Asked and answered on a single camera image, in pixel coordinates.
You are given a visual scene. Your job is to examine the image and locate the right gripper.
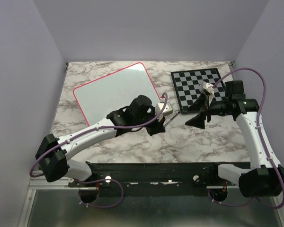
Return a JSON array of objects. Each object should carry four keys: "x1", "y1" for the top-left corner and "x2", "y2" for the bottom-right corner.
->
[{"x1": 186, "y1": 92, "x2": 232, "y2": 129}]

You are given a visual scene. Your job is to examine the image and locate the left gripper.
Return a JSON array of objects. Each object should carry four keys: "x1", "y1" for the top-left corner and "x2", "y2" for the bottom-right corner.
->
[{"x1": 133, "y1": 107, "x2": 166, "y2": 137}]

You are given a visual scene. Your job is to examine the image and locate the blue whiteboard marker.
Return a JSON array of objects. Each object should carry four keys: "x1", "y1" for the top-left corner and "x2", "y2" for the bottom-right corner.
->
[{"x1": 164, "y1": 111, "x2": 181, "y2": 128}]

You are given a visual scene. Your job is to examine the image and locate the pink framed whiteboard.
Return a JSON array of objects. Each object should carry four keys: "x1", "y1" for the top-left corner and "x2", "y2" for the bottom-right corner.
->
[{"x1": 73, "y1": 62, "x2": 160, "y2": 126}]

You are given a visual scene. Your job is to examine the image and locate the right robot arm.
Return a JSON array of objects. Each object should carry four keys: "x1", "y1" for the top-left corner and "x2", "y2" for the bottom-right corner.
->
[{"x1": 185, "y1": 80, "x2": 284, "y2": 198}]

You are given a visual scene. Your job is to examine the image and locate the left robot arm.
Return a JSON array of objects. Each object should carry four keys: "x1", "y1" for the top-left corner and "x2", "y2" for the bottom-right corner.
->
[{"x1": 35, "y1": 93, "x2": 168, "y2": 187}]

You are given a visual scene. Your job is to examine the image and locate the black grey chessboard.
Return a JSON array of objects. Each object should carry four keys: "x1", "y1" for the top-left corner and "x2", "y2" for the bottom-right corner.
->
[{"x1": 171, "y1": 68, "x2": 221, "y2": 114}]

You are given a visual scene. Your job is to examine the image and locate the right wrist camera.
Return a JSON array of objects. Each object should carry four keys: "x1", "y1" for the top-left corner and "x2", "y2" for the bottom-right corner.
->
[{"x1": 199, "y1": 81, "x2": 214, "y2": 105}]

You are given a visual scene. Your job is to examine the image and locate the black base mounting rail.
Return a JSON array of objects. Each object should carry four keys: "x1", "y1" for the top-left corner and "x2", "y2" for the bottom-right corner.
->
[{"x1": 68, "y1": 162, "x2": 236, "y2": 201}]

